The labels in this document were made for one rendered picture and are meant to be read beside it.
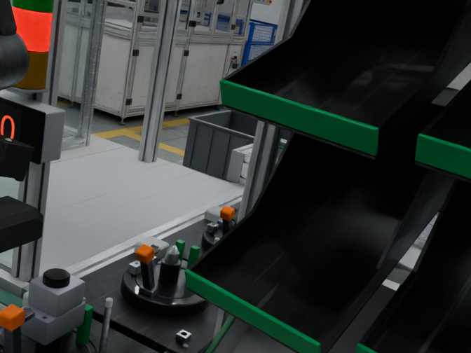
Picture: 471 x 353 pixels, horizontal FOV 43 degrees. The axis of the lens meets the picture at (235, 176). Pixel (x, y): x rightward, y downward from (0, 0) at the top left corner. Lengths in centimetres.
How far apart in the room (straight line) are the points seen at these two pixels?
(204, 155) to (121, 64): 321
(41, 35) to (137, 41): 494
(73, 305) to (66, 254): 56
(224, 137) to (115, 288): 178
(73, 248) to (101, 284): 36
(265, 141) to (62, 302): 30
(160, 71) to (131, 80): 395
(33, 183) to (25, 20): 23
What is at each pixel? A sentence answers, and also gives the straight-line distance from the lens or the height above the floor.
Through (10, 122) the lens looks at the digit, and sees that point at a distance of 85.
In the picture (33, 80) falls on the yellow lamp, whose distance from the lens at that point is 83.
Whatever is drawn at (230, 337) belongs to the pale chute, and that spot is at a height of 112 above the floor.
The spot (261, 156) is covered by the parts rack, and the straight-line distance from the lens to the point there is 57.
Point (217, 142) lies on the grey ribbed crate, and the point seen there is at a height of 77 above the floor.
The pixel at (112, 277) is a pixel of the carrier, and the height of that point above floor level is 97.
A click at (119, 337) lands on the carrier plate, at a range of 84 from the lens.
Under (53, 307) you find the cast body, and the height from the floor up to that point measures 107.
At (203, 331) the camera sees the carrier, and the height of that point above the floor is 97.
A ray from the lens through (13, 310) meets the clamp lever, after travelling 68.
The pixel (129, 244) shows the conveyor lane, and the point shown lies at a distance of 112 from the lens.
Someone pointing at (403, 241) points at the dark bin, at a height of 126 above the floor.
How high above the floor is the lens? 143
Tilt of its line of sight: 17 degrees down
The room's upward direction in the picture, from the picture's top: 11 degrees clockwise
